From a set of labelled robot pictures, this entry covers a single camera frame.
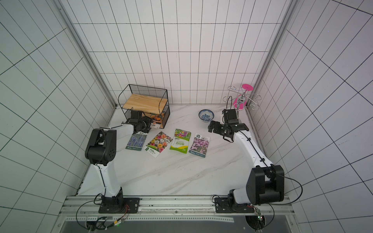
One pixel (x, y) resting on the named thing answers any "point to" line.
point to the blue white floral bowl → (206, 115)
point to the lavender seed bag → (137, 141)
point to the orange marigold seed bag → (156, 121)
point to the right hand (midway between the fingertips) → (209, 127)
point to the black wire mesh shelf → (153, 101)
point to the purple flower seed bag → (200, 145)
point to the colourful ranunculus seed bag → (158, 144)
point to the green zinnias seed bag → (180, 141)
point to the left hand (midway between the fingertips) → (153, 123)
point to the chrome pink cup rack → (242, 99)
